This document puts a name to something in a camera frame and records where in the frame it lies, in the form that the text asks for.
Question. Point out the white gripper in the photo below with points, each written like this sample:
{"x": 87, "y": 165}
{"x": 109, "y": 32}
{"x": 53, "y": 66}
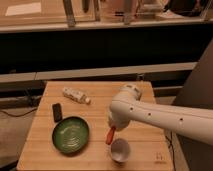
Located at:
{"x": 119, "y": 122}

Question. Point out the orange-red pepper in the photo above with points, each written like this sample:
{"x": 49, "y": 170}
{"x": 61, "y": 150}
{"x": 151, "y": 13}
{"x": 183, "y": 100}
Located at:
{"x": 110, "y": 135}

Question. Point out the white ceramic cup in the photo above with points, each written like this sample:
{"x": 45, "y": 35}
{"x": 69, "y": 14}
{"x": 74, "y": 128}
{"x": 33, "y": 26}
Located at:
{"x": 120, "y": 150}

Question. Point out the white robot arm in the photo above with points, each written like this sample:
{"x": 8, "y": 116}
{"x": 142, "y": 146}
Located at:
{"x": 194, "y": 123}

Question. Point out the green bowl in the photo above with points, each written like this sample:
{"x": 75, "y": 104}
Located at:
{"x": 71, "y": 135}

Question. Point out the black phone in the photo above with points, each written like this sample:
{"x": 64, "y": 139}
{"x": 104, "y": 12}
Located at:
{"x": 57, "y": 112}

